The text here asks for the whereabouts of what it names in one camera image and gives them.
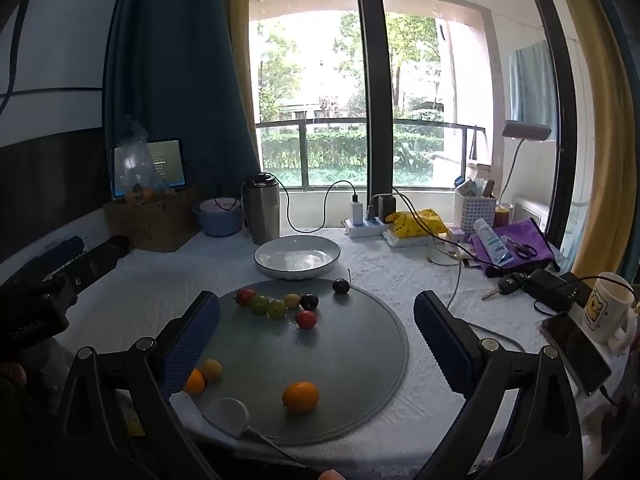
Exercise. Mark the cardboard box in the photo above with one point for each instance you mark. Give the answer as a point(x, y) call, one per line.
point(150, 227)

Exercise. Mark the yellow plastic bag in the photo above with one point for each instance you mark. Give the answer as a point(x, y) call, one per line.
point(425, 222)

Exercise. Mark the dark purple cherry tomato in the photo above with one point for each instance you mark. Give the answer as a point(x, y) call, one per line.
point(309, 302)
point(341, 286)

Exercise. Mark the black charger plug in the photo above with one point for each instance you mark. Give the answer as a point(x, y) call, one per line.
point(386, 206)

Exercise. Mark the tablet with lit screen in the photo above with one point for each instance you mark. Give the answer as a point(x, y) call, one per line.
point(169, 165)

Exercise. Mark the smartphone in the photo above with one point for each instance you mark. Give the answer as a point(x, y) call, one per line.
point(575, 355)

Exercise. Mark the steel thermos flask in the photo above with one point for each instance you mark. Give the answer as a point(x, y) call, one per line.
point(262, 215)

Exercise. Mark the balcony railing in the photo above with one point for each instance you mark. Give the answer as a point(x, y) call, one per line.
point(325, 122)

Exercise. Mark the white round pad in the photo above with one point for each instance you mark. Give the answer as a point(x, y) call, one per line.
point(227, 416)

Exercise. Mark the yellow-green cherry tomato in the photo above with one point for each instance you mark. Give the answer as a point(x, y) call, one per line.
point(277, 309)

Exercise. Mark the white plate with dark rim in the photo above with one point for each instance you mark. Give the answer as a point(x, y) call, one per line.
point(295, 257)

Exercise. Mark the orange cherry tomato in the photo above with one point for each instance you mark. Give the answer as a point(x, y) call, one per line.
point(300, 396)
point(195, 382)

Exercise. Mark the blue plastic bowl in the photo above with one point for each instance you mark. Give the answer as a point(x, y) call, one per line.
point(217, 222)

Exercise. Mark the black window frame post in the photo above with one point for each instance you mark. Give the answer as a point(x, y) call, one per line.
point(372, 85)

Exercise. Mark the grey round placemat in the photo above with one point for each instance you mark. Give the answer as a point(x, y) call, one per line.
point(350, 360)

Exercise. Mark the white plastic basket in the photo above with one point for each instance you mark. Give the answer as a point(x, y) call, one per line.
point(475, 210)

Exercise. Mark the yellow curtain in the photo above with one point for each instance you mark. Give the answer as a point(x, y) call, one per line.
point(600, 160)
point(237, 35)

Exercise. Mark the white charger plug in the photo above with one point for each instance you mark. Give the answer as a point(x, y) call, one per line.
point(356, 211)

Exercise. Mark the red cherry tomato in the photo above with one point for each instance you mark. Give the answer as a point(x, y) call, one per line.
point(306, 320)
point(246, 296)

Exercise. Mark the light blue towel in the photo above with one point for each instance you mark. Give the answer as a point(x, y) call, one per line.
point(532, 85)

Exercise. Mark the purple pouch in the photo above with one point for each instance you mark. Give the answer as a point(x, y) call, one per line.
point(520, 234)

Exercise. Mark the person's left hand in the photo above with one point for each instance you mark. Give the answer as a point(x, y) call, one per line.
point(10, 374)

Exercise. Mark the small white box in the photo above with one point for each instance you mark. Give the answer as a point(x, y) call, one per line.
point(456, 235)

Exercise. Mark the car key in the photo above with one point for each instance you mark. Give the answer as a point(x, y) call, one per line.
point(510, 284)

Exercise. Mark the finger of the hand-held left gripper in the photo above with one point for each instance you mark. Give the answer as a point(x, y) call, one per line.
point(62, 249)
point(92, 262)

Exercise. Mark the black scissors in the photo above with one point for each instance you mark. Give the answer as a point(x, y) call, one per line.
point(525, 250)

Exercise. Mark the white textured tablecloth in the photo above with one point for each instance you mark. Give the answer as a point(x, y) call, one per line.
point(400, 280)

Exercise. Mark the black round object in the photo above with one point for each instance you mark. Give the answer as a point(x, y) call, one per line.
point(120, 246)

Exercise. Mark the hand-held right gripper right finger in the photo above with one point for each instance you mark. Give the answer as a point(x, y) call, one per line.
point(442, 345)

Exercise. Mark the white mug with bear print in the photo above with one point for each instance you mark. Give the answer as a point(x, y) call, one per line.
point(605, 310)

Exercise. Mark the teal curtain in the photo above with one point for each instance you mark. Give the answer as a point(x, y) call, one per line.
point(175, 60)

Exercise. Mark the green cherry tomato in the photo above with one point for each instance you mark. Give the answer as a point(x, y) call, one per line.
point(259, 305)

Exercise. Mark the white tissue pack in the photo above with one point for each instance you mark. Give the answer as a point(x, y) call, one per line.
point(405, 240)

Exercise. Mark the clear plastic bag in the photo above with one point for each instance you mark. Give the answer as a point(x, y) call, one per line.
point(137, 160)

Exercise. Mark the white desk lamp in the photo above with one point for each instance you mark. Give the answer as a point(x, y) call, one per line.
point(525, 131)

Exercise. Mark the white power strip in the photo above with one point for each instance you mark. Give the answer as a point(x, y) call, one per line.
point(362, 230)

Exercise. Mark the yellow cherry tomato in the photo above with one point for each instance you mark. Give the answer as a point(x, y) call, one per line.
point(212, 369)
point(292, 301)

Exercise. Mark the black power adapter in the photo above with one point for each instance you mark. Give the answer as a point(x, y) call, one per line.
point(550, 287)

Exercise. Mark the white and blue tube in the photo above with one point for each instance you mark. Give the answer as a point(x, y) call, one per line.
point(492, 242)

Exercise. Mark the yellow jar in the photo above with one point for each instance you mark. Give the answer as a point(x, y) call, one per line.
point(503, 216)

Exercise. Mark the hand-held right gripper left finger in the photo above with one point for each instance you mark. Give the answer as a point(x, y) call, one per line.
point(196, 340)

